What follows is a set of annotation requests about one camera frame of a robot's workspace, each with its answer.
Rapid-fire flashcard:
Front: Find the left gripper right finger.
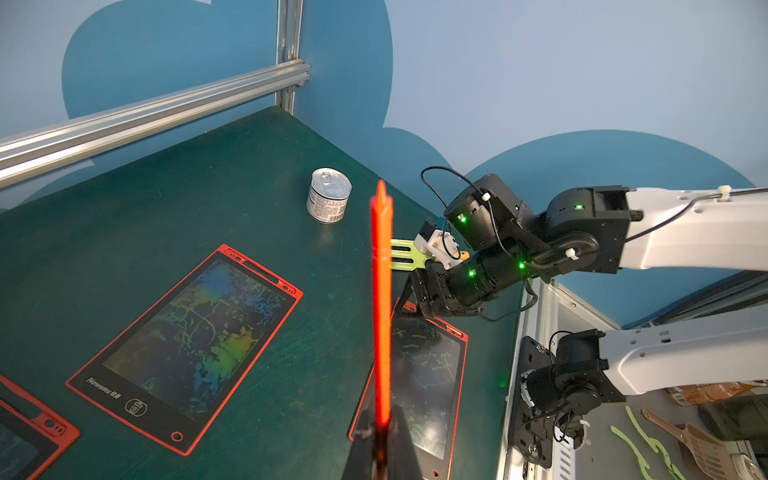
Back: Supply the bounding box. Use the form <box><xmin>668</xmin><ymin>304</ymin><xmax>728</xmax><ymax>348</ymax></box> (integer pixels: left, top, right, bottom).
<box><xmin>387</xmin><ymin>413</ymin><xmax>422</xmax><ymax>480</ymax></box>

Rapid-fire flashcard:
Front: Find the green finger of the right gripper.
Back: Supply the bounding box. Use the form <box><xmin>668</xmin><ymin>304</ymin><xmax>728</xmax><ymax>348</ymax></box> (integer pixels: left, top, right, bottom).
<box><xmin>390</xmin><ymin>239</ymin><xmax>431</xmax><ymax>272</ymax></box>

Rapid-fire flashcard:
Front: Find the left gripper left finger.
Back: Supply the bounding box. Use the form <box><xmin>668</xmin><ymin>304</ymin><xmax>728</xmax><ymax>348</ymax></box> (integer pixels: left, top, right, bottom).
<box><xmin>341</xmin><ymin>413</ymin><xmax>379</xmax><ymax>480</ymax></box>

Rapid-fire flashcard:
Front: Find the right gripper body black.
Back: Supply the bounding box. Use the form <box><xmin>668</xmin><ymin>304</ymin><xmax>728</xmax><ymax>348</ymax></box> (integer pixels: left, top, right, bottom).
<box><xmin>408</xmin><ymin>263</ymin><xmax>480</xmax><ymax>318</ymax></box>

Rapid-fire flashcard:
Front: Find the red tablet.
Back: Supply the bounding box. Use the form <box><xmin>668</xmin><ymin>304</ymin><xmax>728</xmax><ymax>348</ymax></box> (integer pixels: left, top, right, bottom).
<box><xmin>1</xmin><ymin>376</ymin><xmax>81</xmax><ymax>479</ymax></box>
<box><xmin>347</xmin><ymin>299</ymin><xmax>470</xmax><ymax>480</ymax></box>
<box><xmin>66</xmin><ymin>244</ymin><xmax>303</xmax><ymax>456</ymax></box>

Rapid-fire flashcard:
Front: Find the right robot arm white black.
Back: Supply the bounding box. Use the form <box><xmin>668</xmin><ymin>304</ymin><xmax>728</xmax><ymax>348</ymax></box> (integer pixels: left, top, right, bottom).
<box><xmin>402</xmin><ymin>174</ymin><xmax>767</xmax><ymax>452</ymax></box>

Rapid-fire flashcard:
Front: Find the silver tin can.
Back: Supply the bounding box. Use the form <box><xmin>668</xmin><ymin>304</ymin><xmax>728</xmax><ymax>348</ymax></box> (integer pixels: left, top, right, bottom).
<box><xmin>306</xmin><ymin>168</ymin><xmax>352</xmax><ymax>224</ymax></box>

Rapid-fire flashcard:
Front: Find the green plastic hanger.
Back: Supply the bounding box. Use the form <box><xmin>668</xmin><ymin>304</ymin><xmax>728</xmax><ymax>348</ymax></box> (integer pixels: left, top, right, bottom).
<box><xmin>609</xmin><ymin>405</ymin><xmax>689</xmax><ymax>480</ymax></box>

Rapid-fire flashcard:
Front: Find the brown coffee bottle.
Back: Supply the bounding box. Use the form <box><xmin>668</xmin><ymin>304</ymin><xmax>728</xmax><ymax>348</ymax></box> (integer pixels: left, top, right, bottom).
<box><xmin>664</xmin><ymin>381</ymin><xmax>767</xmax><ymax>407</ymax></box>

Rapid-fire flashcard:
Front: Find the brown litter scoop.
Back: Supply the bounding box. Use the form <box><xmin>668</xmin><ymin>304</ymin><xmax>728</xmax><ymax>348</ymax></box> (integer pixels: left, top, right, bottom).
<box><xmin>641</xmin><ymin>408</ymin><xmax>740</xmax><ymax>480</ymax></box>

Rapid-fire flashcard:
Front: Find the aluminium rail frame front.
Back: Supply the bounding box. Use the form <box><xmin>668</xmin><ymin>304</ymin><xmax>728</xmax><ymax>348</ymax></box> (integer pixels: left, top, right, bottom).
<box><xmin>496</xmin><ymin>279</ymin><xmax>619</xmax><ymax>479</ymax></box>

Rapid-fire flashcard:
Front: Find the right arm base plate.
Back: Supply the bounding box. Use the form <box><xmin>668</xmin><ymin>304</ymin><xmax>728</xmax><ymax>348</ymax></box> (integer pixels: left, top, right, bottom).
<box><xmin>508</xmin><ymin>336</ymin><xmax>558</xmax><ymax>468</ymax></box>

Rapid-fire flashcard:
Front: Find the aluminium back rail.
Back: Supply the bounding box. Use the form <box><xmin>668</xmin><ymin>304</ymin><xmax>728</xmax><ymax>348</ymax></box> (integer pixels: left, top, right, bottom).
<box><xmin>1</xmin><ymin>60</ymin><xmax>310</xmax><ymax>188</ymax></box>

